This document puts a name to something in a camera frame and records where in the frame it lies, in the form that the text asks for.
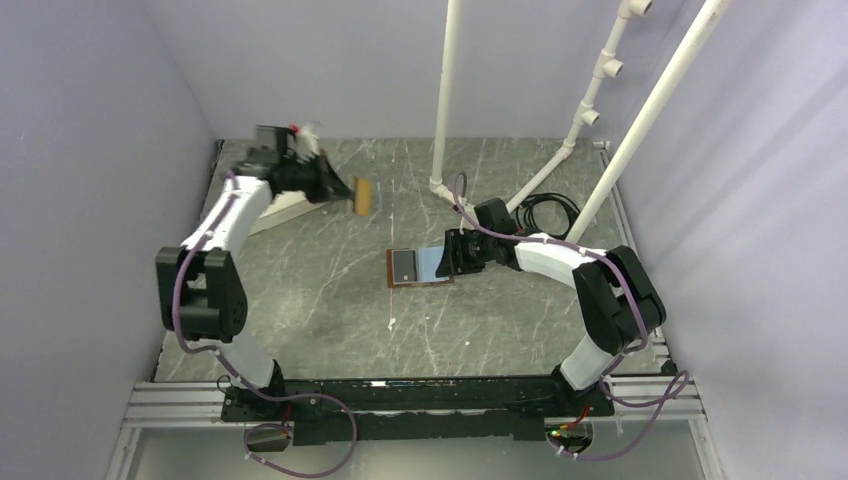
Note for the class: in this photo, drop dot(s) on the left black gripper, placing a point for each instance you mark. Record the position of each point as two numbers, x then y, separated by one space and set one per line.
330 187

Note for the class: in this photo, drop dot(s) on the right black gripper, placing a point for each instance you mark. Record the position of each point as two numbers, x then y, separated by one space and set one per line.
454 260

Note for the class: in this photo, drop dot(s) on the white rectangular plastic tray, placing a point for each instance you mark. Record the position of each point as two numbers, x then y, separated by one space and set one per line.
284 208

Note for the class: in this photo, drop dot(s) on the gold credit card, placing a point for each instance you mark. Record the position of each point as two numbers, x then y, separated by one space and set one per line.
362 200

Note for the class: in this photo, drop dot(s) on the brown leather card holder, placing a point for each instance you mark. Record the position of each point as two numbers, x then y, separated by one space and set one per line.
429 259

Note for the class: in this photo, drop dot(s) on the black credit card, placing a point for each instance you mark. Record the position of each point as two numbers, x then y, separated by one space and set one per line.
404 266

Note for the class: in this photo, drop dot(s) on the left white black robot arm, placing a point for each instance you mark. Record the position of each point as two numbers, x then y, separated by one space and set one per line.
202 298

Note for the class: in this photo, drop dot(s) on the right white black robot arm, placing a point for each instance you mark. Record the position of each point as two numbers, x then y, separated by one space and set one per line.
619 304

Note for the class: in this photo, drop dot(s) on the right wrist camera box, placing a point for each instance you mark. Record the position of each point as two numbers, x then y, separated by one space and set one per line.
493 215

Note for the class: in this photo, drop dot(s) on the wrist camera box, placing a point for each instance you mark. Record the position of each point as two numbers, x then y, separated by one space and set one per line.
493 215
273 147

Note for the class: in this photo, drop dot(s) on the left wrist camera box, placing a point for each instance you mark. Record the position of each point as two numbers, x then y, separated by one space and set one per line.
273 147

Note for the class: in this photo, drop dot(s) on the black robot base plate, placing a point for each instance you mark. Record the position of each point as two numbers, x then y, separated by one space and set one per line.
322 411

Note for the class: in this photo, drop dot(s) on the white PVC pipe frame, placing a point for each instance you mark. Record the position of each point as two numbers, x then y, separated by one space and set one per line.
521 70

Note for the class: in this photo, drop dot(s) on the aluminium extrusion rail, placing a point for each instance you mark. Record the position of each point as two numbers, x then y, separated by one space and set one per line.
193 404

